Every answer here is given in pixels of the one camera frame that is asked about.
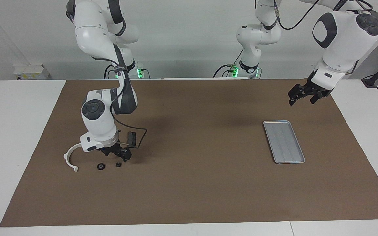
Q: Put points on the white curved plastic bracket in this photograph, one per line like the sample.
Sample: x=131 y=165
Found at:
x=67 y=157

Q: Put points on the brown table mat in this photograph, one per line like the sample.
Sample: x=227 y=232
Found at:
x=192 y=183

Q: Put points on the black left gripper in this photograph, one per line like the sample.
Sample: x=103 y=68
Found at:
x=311 y=88

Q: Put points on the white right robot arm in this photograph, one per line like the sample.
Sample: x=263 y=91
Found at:
x=98 y=124

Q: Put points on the large black bearing gear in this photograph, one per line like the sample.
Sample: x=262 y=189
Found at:
x=99 y=167

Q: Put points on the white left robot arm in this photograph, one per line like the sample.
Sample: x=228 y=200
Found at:
x=340 y=42

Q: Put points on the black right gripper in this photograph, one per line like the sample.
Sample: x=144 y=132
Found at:
x=113 y=149

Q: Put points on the silver metal tray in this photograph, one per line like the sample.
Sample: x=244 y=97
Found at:
x=284 y=142

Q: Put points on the dark rectangular brake pad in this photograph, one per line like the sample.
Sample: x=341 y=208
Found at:
x=132 y=137

